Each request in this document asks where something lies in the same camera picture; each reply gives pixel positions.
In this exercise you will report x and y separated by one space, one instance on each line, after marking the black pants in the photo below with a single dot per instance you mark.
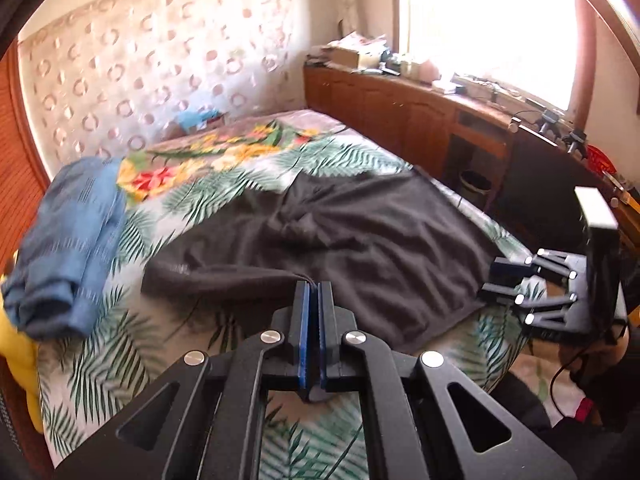
375 240

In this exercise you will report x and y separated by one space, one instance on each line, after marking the blue plastic bag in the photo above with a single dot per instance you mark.
197 120

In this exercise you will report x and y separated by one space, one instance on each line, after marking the blue denim jeans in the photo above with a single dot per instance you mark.
70 240

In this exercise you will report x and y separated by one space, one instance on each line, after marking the long wooden cabinet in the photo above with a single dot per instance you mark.
400 110

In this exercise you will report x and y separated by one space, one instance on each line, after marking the red round object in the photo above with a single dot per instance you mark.
599 157

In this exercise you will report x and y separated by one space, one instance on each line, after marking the wooden slatted panel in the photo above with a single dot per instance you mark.
20 160

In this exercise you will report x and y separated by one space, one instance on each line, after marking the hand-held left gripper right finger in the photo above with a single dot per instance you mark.
323 330

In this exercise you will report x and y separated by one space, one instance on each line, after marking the dark waste bin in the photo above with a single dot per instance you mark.
476 186

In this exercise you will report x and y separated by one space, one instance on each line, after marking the floral blanket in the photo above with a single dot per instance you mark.
200 155

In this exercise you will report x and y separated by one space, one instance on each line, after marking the bright window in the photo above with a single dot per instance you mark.
480 20

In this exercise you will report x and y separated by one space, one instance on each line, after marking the bed with palm-leaf sheet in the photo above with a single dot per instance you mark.
150 360

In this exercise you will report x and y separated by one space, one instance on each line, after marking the circle pattern curtain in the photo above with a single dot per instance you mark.
150 50

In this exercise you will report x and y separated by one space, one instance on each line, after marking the cardboard box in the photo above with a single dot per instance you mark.
350 56

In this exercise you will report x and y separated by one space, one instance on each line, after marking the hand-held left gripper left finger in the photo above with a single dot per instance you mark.
303 330

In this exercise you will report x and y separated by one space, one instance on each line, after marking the yellow plush toy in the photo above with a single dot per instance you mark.
20 360

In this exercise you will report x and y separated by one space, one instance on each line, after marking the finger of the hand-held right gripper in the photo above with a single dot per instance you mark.
500 292
510 269

